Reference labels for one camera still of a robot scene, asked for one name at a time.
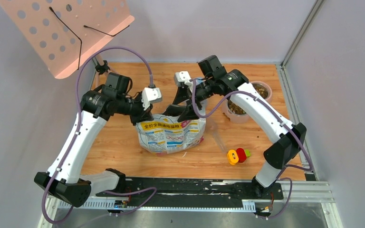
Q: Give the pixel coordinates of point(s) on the clear plastic scoop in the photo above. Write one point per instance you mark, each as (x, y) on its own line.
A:
(212, 127)

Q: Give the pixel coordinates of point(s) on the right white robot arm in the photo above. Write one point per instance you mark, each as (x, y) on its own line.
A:
(287, 138)

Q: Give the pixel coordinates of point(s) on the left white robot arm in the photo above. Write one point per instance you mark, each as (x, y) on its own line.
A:
(63, 179)

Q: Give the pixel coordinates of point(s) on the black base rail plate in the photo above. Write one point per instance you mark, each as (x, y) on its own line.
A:
(196, 193)

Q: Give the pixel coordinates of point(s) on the pink double pet bowl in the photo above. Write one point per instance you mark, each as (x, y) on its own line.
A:
(239, 108)

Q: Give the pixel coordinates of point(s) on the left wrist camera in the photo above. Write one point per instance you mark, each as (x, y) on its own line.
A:
(151, 96)

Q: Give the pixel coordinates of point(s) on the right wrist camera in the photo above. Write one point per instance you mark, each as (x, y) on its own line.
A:
(182, 79)

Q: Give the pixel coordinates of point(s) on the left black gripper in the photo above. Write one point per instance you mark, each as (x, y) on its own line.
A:
(143, 112)

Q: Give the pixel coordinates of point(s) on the pet food bag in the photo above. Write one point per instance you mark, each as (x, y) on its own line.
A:
(165, 135)

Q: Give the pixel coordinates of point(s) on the colourful stacking toy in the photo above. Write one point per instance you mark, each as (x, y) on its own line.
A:
(238, 155)

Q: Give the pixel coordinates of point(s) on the pink music stand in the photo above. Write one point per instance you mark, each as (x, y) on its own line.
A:
(65, 33)

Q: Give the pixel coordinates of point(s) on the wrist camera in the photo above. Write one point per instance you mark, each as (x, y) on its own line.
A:
(182, 79)
(151, 96)

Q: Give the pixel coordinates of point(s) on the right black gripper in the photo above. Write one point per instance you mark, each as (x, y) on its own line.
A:
(183, 93)

